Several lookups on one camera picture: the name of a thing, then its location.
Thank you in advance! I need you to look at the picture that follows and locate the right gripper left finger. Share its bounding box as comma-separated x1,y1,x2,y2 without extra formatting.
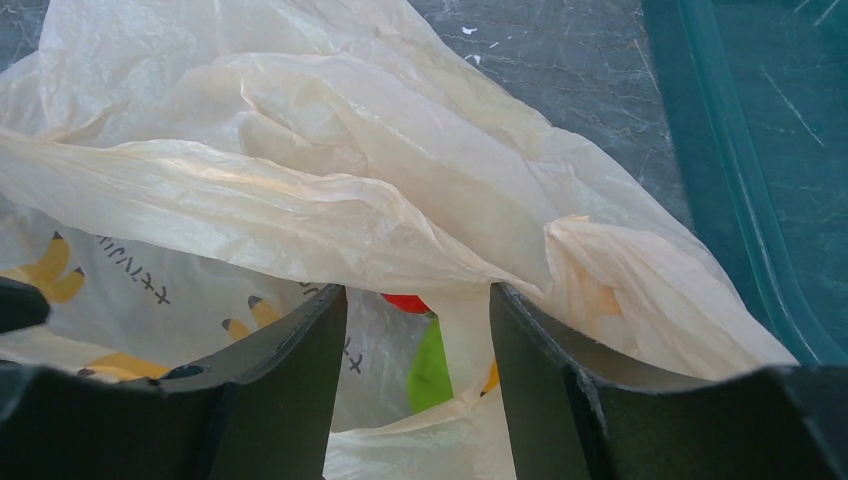
1,285,347,479

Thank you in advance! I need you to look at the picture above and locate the orange plastic bag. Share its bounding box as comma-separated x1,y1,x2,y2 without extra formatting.
1,1,794,479

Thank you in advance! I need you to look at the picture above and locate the green fake fruit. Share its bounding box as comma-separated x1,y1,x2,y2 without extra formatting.
407,313,454,413

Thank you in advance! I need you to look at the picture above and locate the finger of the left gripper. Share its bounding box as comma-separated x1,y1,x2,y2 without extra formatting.
0,277,51,334

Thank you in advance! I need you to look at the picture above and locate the teal transparent plastic tub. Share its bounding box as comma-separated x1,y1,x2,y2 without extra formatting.
643,1,847,366

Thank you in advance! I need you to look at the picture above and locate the red orange fake fruit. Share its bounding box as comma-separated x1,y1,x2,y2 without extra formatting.
382,294,431,315

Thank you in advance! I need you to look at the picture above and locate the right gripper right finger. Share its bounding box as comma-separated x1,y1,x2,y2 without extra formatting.
490,284,847,479

